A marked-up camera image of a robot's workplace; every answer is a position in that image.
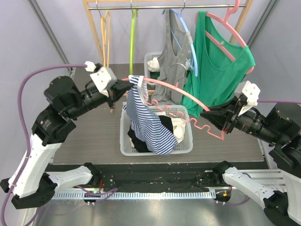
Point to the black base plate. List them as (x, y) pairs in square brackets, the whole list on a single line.
[(158, 177)]

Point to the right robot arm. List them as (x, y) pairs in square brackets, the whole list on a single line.
[(281, 130)]

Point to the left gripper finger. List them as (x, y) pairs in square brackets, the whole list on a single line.
[(118, 92), (120, 84)]

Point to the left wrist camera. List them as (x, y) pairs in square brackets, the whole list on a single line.
[(102, 77)]

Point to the green tank top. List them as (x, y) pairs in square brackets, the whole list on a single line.
[(221, 65)]

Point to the grey tank top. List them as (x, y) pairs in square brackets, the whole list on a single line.
[(177, 42)]

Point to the white slotted cable duct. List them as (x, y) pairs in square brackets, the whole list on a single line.
[(81, 195)]

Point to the blue plastic hanger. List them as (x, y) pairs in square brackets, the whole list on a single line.
[(193, 63)]

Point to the blue white striped tank top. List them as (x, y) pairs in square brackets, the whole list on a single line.
[(146, 125)]

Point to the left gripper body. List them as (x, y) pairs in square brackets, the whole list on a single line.
[(109, 94)]

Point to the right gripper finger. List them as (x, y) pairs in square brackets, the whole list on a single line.
[(218, 118), (226, 108)]

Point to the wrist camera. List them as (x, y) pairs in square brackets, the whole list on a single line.
[(102, 77), (249, 93)]

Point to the white plastic laundry basket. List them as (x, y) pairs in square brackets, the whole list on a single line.
[(175, 111)]

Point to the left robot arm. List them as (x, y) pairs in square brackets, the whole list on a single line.
[(35, 187)]

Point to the wooden clothes rack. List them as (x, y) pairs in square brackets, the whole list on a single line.
[(225, 22)]

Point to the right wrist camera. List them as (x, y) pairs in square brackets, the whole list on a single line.
[(249, 93)]

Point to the yellow plastic hanger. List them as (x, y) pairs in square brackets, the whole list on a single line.
[(106, 37)]

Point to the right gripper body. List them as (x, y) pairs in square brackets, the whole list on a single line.
[(231, 117)]

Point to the lime green hanger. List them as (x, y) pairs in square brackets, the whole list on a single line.
[(132, 40)]

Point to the white cloth in back basket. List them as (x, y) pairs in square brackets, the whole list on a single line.
[(171, 64)]

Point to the black tank top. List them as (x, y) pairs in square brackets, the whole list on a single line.
[(141, 146)]

